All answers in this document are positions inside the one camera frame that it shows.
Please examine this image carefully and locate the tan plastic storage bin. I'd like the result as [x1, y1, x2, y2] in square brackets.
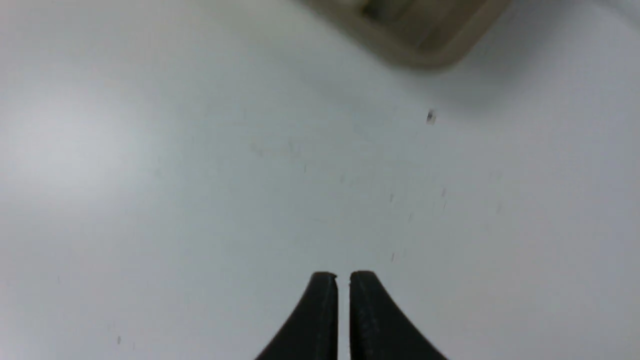
[304, 0, 510, 69]

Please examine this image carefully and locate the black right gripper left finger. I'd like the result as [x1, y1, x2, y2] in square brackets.
[256, 272, 339, 360]

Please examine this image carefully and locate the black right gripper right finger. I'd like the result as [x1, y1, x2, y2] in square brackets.
[349, 270, 445, 360]

